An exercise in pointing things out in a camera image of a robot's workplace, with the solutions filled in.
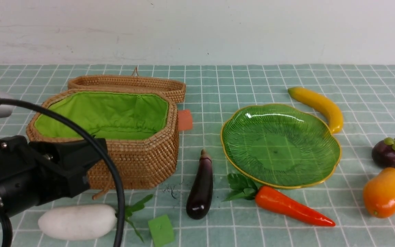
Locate woven wicker basket green lining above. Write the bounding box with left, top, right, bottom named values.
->
left=42, top=89, right=179, bottom=189

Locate woven wicker basket lid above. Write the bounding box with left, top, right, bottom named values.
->
left=67, top=67, right=185, bottom=103

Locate dark purple toy eggplant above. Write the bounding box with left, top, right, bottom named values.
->
left=185, top=150, right=213, bottom=220

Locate orange foam block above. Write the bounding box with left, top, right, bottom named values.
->
left=178, top=109, right=193, bottom=131

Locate checkered green tablecloth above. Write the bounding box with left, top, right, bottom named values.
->
left=0, top=64, right=395, bottom=247

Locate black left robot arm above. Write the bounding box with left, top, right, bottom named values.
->
left=0, top=136, right=102, bottom=217

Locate purple toy mangosteen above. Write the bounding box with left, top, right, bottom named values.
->
left=371, top=137, right=395, bottom=168

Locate black cable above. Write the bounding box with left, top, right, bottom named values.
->
left=0, top=95, right=126, bottom=247

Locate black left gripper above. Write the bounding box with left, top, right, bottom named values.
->
left=29, top=140, right=103, bottom=205

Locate white toy radish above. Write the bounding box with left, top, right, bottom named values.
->
left=38, top=194, right=154, bottom=243

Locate orange toy mango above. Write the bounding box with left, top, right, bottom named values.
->
left=362, top=167, right=395, bottom=219

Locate green foam cube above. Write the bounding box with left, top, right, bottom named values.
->
left=148, top=214, right=175, bottom=247

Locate orange toy carrot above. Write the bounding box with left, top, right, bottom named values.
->
left=225, top=173, right=336, bottom=227

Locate yellow toy banana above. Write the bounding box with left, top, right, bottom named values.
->
left=287, top=86, right=344, bottom=134

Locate green glass leaf plate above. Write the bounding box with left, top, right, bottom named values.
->
left=220, top=104, right=342, bottom=189

